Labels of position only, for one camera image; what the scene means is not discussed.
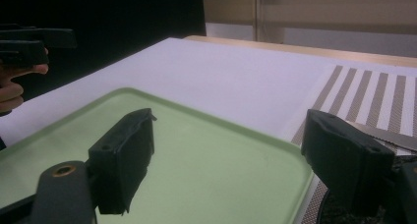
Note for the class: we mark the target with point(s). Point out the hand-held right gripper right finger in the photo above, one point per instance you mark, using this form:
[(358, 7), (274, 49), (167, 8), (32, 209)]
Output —
[(347, 161)]

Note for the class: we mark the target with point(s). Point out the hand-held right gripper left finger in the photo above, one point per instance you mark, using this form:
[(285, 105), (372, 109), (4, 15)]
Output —
[(121, 161)]

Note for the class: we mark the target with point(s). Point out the silver table knife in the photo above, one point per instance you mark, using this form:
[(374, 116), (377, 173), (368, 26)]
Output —
[(393, 137)]

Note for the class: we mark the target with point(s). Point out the green plastic tray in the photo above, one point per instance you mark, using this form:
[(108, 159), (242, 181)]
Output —
[(203, 158)]

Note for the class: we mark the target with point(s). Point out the striped woven placemat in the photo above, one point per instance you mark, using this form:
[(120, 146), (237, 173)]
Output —
[(360, 93)]

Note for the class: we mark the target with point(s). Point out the black curtain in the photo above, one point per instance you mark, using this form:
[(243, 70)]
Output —
[(114, 21)]

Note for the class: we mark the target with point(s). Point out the white board sheet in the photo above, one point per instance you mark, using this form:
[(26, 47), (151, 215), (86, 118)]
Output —
[(213, 80)]

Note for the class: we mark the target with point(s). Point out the beige wooden desk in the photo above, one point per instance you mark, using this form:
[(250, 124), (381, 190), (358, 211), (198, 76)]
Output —
[(327, 14)]

